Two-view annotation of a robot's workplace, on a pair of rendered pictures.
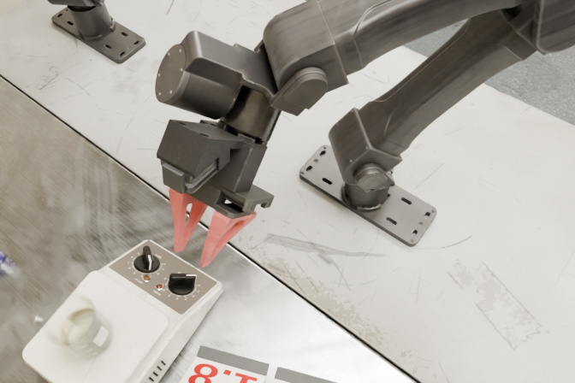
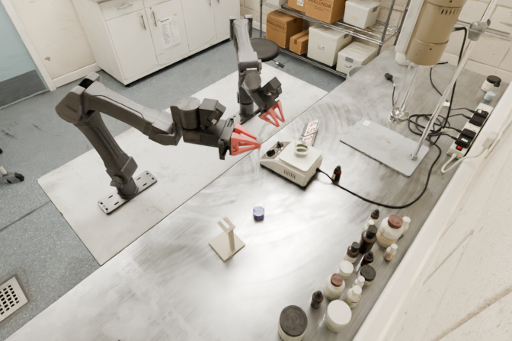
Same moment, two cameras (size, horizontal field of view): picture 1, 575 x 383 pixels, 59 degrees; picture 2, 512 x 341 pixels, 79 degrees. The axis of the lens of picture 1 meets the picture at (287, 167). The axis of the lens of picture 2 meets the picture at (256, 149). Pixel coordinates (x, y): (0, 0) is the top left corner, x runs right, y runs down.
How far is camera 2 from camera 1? 1.07 m
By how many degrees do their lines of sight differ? 54
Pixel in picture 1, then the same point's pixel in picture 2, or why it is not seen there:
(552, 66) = not seen: hidden behind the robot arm
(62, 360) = (307, 160)
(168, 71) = (252, 81)
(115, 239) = (254, 175)
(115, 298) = (288, 150)
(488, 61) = not seen: hidden behind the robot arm
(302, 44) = (252, 57)
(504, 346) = (295, 97)
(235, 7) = (137, 141)
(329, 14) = (245, 51)
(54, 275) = (267, 192)
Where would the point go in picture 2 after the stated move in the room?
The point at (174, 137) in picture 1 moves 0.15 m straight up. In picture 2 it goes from (273, 82) to (274, 39)
